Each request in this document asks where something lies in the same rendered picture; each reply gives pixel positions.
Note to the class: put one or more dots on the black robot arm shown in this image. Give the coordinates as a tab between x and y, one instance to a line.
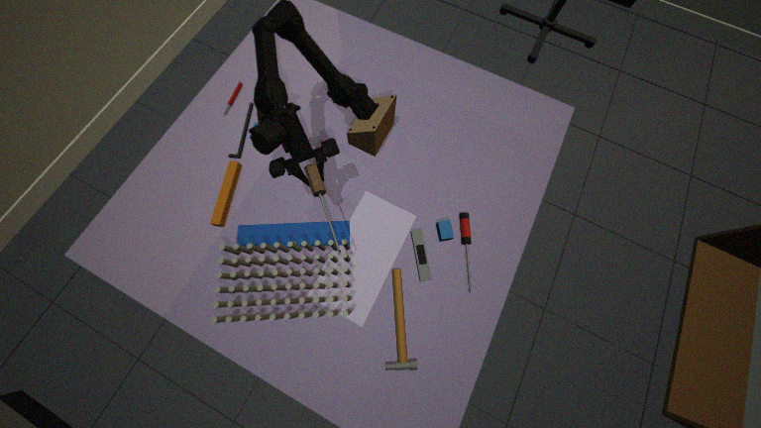
275	123

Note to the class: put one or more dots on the hammer with wooden handle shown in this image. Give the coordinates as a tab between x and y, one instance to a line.
402	363

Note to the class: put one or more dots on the red-handled screwdriver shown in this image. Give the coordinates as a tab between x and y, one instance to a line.
233	96

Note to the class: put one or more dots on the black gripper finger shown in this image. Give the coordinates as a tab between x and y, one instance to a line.
299	174
320	165

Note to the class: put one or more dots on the brown flat bar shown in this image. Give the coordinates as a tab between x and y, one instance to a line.
225	194

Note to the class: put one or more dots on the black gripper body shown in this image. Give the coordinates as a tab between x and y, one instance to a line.
300	150

